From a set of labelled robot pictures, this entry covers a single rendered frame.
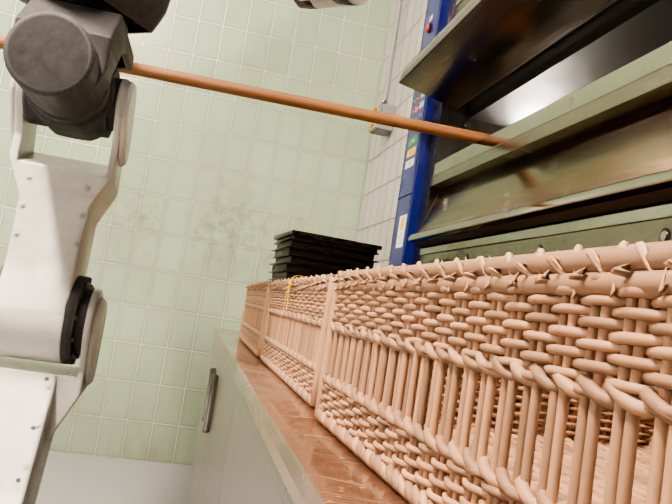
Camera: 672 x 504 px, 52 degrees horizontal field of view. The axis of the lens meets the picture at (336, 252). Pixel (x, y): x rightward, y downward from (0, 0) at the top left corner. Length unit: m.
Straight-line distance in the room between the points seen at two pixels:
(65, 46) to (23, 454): 0.58
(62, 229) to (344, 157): 1.98
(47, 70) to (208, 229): 1.94
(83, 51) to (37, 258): 0.33
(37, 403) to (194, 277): 1.78
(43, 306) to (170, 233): 1.79
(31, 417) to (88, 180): 0.37
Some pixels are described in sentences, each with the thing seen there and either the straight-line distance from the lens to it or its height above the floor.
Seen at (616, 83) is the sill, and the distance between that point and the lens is 1.31.
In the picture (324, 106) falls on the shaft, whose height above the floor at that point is 1.19.
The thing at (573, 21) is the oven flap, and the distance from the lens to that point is 1.59.
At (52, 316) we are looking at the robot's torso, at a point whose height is 0.62.
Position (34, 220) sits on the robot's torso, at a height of 0.76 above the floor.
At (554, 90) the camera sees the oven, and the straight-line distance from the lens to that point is 1.90.
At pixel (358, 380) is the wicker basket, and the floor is 0.64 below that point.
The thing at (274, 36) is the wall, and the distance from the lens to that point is 3.08.
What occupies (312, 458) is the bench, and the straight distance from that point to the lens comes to 0.54.
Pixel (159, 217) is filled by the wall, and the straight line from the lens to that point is 2.88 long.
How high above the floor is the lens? 0.69
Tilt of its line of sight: 5 degrees up
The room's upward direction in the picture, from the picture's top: 9 degrees clockwise
